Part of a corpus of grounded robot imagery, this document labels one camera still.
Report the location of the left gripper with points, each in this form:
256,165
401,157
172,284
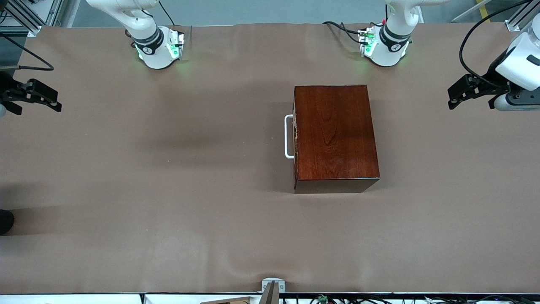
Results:
490,79

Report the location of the grey diagonal metal bar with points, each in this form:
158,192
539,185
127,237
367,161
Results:
470,11

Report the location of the yellow floor tape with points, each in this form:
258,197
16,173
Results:
484,10

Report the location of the black round object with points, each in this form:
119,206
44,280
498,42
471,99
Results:
5,221

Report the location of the dark brown wooden cabinet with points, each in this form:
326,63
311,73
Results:
337,135

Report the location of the brown table cloth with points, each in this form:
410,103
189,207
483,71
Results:
168,211

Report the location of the green connector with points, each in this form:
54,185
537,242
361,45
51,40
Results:
323,299

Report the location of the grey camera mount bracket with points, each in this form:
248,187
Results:
273,289

